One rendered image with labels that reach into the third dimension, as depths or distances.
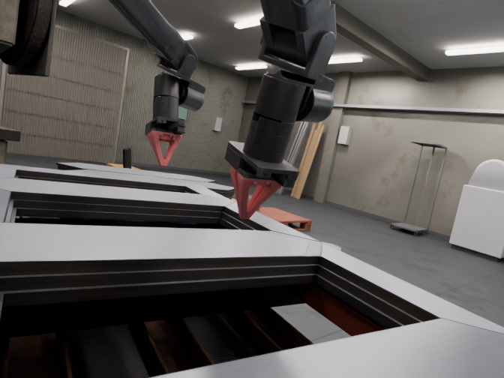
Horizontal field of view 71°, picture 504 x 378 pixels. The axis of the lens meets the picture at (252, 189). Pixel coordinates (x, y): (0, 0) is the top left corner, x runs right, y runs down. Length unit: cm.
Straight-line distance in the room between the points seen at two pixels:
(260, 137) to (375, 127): 816
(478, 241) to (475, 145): 192
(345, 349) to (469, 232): 639
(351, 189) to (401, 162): 133
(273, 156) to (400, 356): 28
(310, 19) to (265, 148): 16
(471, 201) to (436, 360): 632
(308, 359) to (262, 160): 24
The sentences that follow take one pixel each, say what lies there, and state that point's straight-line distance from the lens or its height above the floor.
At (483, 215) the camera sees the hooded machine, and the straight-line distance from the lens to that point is 673.
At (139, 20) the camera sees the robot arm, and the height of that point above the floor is 126.
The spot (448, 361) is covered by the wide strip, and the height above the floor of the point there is 87.
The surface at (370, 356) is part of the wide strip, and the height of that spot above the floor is 87.
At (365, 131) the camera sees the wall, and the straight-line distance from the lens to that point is 870.
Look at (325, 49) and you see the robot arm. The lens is 45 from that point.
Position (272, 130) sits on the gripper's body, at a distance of 45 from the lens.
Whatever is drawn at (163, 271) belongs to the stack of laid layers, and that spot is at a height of 85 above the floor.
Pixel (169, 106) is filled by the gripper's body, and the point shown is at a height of 112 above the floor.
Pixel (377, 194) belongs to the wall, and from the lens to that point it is 836.
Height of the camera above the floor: 107
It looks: 7 degrees down
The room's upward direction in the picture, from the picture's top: 10 degrees clockwise
